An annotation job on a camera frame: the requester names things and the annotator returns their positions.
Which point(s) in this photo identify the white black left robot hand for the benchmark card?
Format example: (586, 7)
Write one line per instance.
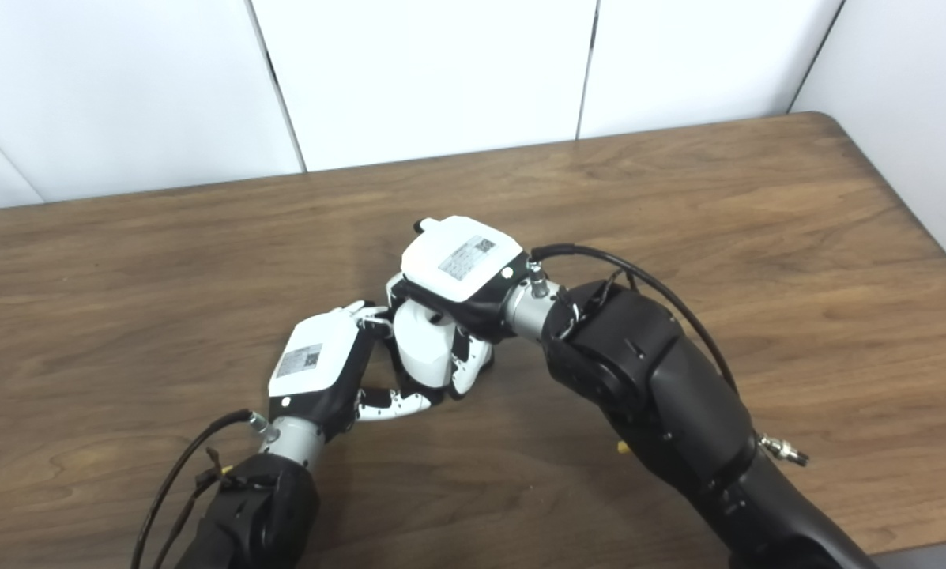
(314, 356)

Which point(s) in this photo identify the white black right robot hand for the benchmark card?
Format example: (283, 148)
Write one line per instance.
(461, 261)

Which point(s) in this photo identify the round white piece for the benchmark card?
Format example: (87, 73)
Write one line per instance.
(425, 348)

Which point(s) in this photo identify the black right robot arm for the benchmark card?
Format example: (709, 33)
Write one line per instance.
(662, 395)

